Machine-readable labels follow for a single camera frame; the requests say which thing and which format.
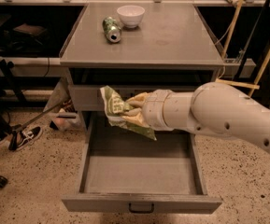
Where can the closed grey drawer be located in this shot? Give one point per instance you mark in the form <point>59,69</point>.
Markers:
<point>89,98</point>

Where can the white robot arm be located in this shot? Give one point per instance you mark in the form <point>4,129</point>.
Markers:
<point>214,109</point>

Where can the grey drawer cabinet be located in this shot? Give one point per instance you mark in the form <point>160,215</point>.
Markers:
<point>163,52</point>

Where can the green soda can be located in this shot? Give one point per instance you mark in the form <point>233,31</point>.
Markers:
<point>111,29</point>

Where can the wooden easel frame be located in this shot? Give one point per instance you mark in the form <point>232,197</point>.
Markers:
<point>252,38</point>

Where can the black and white sneaker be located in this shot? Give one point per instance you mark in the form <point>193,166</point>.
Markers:
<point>27,137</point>

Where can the green jalapeno chip bag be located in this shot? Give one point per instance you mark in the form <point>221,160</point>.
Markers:
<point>114,106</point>

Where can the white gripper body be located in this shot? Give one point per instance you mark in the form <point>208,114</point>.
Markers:
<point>156,109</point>

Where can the open grey drawer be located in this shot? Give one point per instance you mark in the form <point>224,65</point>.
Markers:
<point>125,172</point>

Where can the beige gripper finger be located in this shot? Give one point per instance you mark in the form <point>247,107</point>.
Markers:
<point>135,116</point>
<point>138,100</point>

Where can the white ceramic bowl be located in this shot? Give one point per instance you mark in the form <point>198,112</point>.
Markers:
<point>130,16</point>

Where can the clear plastic bag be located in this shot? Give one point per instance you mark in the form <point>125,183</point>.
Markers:
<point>62,112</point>

